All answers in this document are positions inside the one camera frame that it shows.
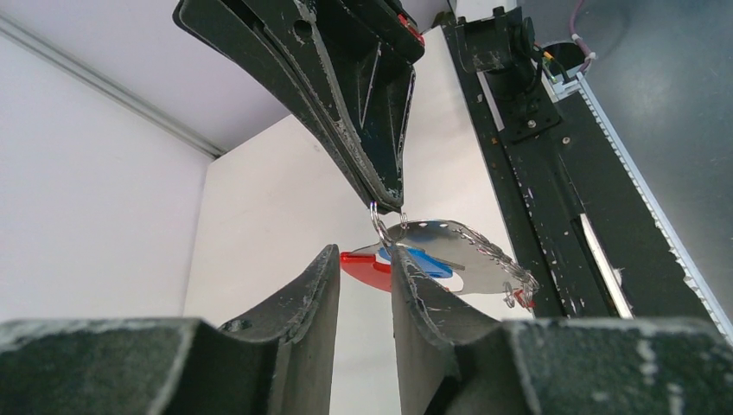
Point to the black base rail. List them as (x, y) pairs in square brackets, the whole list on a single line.
[(578, 212)]

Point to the right circuit board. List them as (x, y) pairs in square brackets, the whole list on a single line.
[(562, 62)]

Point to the red grey keyring holder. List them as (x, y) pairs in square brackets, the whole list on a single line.
[(479, 266)]

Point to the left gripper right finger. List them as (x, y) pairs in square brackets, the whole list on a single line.
[(453, 359)]

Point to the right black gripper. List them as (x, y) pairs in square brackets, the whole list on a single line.
[(344, 70)]

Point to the red tag key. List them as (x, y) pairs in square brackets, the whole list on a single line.
[(517, 296)]

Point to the blue tag key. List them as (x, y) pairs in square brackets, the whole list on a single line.
[(430, 266)]

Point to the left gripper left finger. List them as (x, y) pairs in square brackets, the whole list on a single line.
[(276, 358)]

